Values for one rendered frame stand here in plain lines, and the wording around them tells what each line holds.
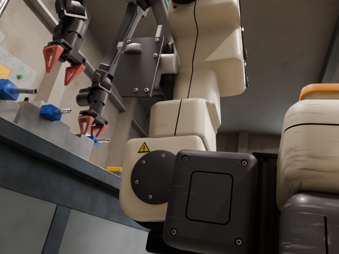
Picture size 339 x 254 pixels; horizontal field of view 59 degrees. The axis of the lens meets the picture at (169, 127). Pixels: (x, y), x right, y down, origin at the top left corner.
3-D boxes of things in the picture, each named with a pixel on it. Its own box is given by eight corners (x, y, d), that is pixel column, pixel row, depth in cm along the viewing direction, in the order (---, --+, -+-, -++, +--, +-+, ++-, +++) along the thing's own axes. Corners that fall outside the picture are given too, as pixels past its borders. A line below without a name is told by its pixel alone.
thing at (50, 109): (74, 124, 77) (80, 106, 79) (59, 115, 73) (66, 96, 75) (41, 127, 83) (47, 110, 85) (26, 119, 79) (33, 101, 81)
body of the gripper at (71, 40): (45, 47, 87) (53, 27, 89) (70, 67, 95) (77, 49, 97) (60, 43, 83) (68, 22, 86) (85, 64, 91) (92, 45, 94)
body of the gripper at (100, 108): (77, 115, 112) (83, 98, 115) (95, 126, 120) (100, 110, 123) (90, 113, 109) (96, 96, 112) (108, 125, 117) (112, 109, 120)
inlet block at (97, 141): (110, 149, 107) (114, 136, 109) (101, 144, 103) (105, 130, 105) (83, 151, 113) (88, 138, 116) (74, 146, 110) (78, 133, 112)
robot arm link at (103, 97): (103, 86, 117) (111, 94, 121) (89, 88, 119) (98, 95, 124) (99, 102, 114) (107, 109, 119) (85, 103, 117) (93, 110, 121)
